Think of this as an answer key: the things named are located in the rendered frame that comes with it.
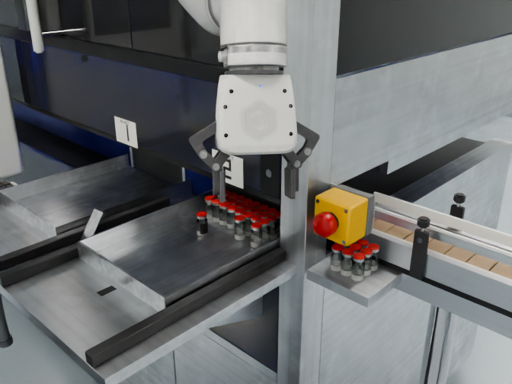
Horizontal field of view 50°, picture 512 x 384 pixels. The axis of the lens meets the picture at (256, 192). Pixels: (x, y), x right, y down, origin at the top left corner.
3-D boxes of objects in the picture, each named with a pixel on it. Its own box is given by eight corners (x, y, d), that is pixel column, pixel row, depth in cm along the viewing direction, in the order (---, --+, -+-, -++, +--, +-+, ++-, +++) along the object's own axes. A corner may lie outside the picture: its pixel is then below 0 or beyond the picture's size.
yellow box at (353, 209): (337, 220, 98) (340, 183, 95) (372, 233, 93) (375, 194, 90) (311, 234, 93) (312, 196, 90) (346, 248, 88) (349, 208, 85)
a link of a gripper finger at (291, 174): (289, 148, 70) (289, 200, 71) (313, 147, 70) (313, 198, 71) (283, 146, 73) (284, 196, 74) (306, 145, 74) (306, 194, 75)
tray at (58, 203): (128, 165, 145) (127, 153, 144) (192, 193, 129) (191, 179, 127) (1, 204, 123) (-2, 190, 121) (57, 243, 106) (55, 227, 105)
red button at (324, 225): (323, 226, 92) (324, 205, 90) (342, 234, 89) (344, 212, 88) (308, 234, 89) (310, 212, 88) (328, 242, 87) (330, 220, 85)
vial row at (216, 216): (210, 213, 118) (209, 194, 116) (272, 241, 106) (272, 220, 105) (203, 217, 116) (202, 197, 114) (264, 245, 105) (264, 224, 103)
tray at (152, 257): (215, 203, 124) (214, 188, 122) (304, 241, 107) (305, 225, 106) (78, 257, 101) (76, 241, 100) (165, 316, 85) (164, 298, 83)
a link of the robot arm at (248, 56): (221, 43, 64) (222, 69, 64) (294, 43, 65) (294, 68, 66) (213, 50, 72) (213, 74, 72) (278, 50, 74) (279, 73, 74)
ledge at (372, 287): (350, 251, 108) (351, 241, 107) (410, 275, 99) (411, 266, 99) (305, 279, 98) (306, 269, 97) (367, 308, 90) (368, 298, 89)
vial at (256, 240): (256, 241, 106) (256, 220, 104) (264, 245, 105) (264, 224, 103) (248, 245, 105) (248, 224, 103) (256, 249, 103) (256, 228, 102)
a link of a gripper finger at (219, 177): (199, 151, 68) (200, 203, 69) (225, 150, 68) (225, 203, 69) (196, 148, 71) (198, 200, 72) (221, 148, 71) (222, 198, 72)
